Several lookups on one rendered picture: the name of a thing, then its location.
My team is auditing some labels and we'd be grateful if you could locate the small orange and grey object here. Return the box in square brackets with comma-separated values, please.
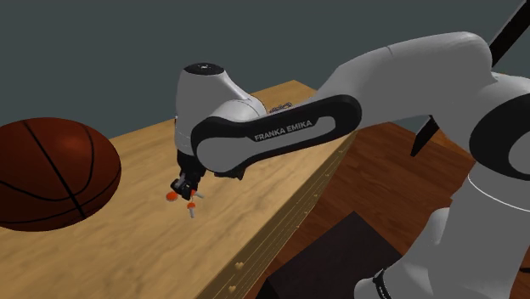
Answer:
[165, 189, 206, 220]

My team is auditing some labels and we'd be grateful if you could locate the dark robot stand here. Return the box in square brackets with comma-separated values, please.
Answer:
[254, 210, 403, 299]

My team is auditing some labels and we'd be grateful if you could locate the orange basketball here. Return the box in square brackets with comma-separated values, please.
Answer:
[0, 116, 123, 233]

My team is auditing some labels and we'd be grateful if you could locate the black slanted bar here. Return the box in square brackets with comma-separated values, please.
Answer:
[409, 0, 530, 158]

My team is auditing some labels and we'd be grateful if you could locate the light wooden chest of drawers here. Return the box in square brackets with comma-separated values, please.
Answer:
[0, 79, 360, 299]

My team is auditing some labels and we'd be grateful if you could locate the small dark patterned object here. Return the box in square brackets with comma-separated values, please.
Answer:
[268, 101, 294, 116]

